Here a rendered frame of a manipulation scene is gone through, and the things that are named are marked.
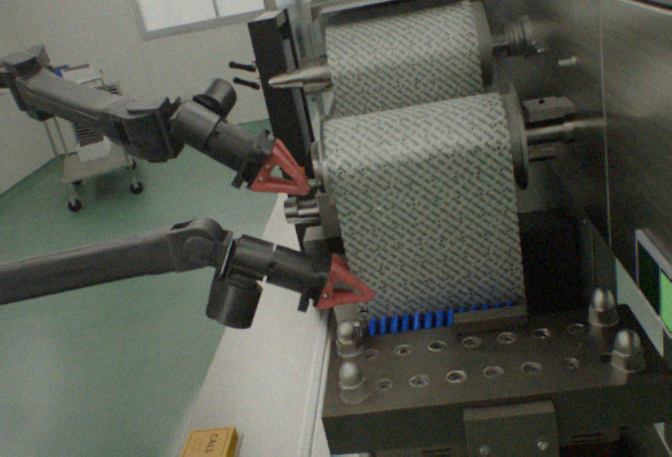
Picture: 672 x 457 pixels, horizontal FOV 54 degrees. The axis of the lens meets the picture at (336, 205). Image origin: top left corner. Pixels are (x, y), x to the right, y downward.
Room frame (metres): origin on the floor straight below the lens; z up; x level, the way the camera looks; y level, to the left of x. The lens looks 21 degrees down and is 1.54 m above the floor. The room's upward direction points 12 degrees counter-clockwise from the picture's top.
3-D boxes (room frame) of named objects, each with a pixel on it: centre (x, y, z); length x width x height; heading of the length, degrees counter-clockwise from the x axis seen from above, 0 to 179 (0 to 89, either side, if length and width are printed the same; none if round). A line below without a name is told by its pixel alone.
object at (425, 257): (0.82, -0.12, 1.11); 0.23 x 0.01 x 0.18; 82
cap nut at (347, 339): (0.77, 0.02, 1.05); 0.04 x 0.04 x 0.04
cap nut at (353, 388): (0.67, 0.02, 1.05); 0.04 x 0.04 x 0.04
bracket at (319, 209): (0.93, 0.03, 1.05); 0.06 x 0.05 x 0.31; 82
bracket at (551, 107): (0.85, -0.30, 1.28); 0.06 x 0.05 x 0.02; 82
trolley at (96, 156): (5.38, 1.86, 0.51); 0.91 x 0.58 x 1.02; 16
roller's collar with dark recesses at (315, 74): (1.14, -0.02, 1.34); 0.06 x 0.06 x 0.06; 82
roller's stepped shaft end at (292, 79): (1.15, 0.04, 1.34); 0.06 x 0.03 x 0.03; 82
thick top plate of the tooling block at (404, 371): (0.69, -0.14, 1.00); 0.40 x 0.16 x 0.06; 82
